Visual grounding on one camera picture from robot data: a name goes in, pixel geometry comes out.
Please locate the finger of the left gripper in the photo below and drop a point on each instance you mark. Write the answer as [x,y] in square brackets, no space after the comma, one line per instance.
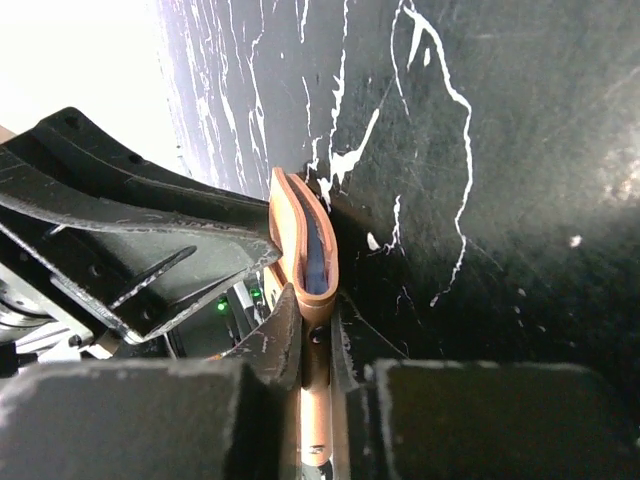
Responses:
[68,171]

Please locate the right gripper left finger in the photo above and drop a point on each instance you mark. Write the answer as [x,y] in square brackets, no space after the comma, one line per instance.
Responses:
[231,418]

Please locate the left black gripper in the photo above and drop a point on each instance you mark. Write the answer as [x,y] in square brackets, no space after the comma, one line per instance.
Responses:
[66,291]

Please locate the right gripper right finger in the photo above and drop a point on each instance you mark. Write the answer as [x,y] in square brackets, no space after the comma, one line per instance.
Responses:
[401,418]

